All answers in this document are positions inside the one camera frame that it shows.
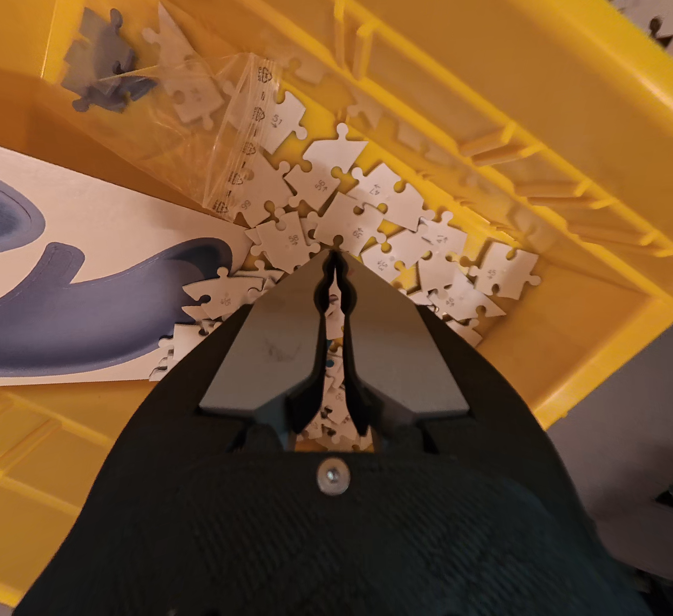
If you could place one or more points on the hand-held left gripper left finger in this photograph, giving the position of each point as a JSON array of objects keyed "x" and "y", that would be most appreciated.
[{"x": 268, "y": 358}]

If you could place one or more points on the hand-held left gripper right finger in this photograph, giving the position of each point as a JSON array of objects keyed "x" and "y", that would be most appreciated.
[{"x": 399, "y": 358}]

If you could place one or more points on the white jigsaw piece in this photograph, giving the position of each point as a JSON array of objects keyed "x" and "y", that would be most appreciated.
[
  {"x": 349, "y": 224},
  {"x": 192, "y": 95}
]

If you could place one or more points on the pile of white puzzle pieces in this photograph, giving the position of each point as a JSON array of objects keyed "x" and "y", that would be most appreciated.
[{"x": 310, "y": 185}]

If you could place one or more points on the yellow plastic bin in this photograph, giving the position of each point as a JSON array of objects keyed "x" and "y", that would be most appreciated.
[{"x": 420, "y": 21}]

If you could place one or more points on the dark blue puzzle piece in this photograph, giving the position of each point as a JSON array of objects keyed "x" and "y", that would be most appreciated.
[{"x": 129, "y": 87}]

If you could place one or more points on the slate blue puzzle piece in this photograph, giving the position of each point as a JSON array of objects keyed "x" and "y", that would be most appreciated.
[{"x": 100, "y": 53}]

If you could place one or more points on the white card with blue shapes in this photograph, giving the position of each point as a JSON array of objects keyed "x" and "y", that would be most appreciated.
[{"x": 131, "y": 221}]

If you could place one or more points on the clear plastic bag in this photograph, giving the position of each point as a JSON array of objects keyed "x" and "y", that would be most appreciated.
[{"x": 231, "y": 142}]

